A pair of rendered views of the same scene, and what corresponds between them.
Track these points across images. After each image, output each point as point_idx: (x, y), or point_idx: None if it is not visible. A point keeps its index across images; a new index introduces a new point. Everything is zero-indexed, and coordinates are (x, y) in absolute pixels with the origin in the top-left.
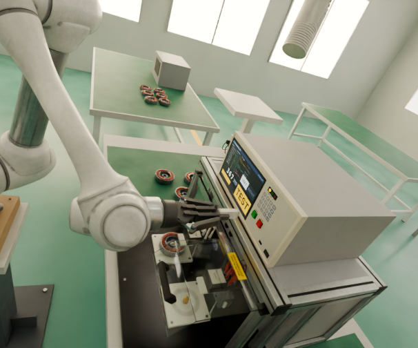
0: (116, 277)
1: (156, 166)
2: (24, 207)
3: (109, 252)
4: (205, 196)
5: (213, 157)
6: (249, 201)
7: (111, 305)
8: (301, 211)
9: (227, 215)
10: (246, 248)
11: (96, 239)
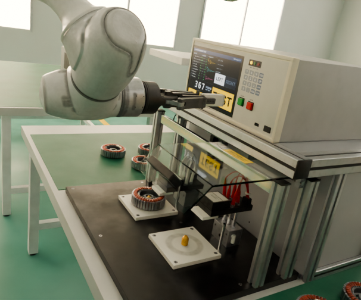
0: (88, 239)
1: (99, 146)
2: None
3: (70, 219)
4: (176, 127)
5: None
6: (230, 93)
7: (92, 262)
8: (291, 56)
9: (213, 98)
10: (243, 137)
11: (96, 47)
